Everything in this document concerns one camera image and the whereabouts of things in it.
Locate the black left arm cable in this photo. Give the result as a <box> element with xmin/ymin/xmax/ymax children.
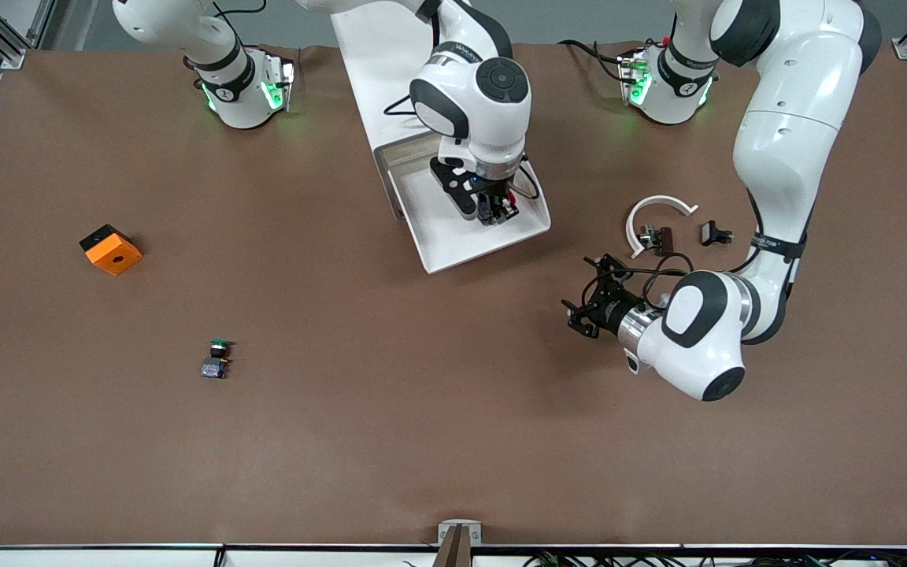
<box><xmin>597</xmin><ymin>250</ymin><xmax>695</xmax><ymax>312</ymax></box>

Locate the white table edge rail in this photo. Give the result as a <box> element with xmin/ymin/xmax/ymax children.
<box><xmin>0</xmin><ymin>543</ymin><xmax>907</xmax><ymax>567</ymax></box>

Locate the black base cable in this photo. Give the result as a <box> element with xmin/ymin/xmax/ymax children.
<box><xmin>558</xmin><ymin>38</ymin><xmax>629</xmax><ymax>84</ymax></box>

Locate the brown table cover sheet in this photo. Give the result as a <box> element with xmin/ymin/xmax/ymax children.
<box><xmin>0</xmin><ymin>41</ymin><xmax>907</xmax><ymax>548</ymax></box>

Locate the small brown component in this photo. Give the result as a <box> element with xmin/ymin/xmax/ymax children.
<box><xmin>639</xmin><ymin>224</ymin><xmax>675</xmax><ymax>258</ymax></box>

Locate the white drawer cabinet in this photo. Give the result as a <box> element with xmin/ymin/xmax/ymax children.
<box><xmin>331</xmin><ymin>0</ymin><xmax>525</xmax><ymax>221</ymax></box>

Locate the white curved plastic ring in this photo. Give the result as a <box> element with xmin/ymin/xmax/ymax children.
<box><xmin>625</xmin><ymin>195</ymin><xmax>699</xmax><ymax>261</ymax></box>

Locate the grey metal bracket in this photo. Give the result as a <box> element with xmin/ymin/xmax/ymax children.
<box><xmin>438</xmin><ymin>520</ymin><xmax>483</xmax><ymax>546</ymax></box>

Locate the cream cabinet drawer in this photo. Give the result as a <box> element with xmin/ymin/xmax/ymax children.
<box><xmin>385</xmin><ymin>146</ymin><xmax>553</xmax><ymax>275</ymax></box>

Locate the bundle of cables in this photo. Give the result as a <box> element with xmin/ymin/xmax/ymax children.
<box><xmin>524</xmin><ymin>551</ymin><xmax>907</xmax><ymax>567</ymax></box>

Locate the orange and black box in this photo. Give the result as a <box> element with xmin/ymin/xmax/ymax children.
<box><xmin>79</xmin><ymin>224</ymin><xmax>143</xmax><ymax>276</ymax></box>

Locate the green push button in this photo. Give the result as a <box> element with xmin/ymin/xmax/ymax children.
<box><xmin>201</xmin><ymin>339</ymin><xmax>235</xmax><ymax>380</ymax></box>

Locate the brown post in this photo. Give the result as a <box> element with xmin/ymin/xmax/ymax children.
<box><xmin>432</xmin><ymin>526</ymin><xmax>473</xmax><ymax>567</ymax></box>

